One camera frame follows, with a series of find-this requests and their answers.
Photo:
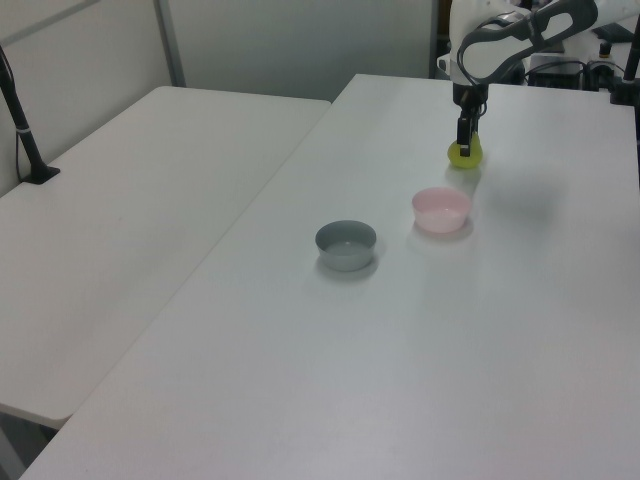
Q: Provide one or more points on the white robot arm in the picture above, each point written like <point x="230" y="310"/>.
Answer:
<point x="492" y="47"/>

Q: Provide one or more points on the grey plastic bowl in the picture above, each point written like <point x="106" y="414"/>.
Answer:
<point x="346" y="247"/>

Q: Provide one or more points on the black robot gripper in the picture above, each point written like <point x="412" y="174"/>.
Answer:
<point x="469" y="99"/>

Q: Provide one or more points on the green pear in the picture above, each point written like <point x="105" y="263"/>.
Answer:
<point x="475" y="159"/>

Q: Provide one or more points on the black electronics box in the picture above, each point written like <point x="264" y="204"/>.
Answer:
<point x="557" y="74"/>

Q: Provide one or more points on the pink plastic bowl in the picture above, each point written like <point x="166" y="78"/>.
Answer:
<point x="441" y="210"/>

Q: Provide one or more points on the black keyboard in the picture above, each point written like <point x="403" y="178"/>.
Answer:
<point x="614" y="32"/>

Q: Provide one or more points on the black camera stand with base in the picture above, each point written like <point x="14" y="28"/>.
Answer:
<point x="24" y="135"/>

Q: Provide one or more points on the red emergency stop button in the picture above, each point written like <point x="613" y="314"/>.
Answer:
<point x="605" y="49"/>

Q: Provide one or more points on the black clamped camera pole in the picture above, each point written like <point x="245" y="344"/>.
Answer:
<point x="627" y="75"/>

